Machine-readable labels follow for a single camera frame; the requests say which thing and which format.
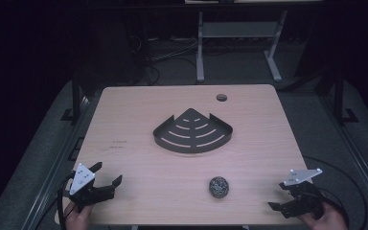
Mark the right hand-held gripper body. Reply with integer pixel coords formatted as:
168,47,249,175
283,168,326,220

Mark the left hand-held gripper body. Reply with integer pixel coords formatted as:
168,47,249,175
63,162,115,213

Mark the person's left hand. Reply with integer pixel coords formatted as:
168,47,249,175
63,202,94,230

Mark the person's right hand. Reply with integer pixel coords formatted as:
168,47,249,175
296,202,350,230

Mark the steel wool ball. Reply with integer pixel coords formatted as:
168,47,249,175
208,175,230,199

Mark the black metal corner shelf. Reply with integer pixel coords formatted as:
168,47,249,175
152,107,234,155

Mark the grey metal stand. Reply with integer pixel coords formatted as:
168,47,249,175
195,10,289,84

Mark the aluminium frame rail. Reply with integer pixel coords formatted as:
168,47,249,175
18,95,92,230
319,94,368,212

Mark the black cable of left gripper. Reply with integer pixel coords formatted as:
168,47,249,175
56,171,78,230

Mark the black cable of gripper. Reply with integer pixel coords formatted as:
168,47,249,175
56,171,78,230
301,154,368,230

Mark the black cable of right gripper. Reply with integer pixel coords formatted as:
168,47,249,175
301,154,368,230

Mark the black upright post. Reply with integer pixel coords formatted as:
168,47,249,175
333,67,360,127
59,71,82,123

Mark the bundle of floor cables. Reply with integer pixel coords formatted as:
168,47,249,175
126,33,200,86

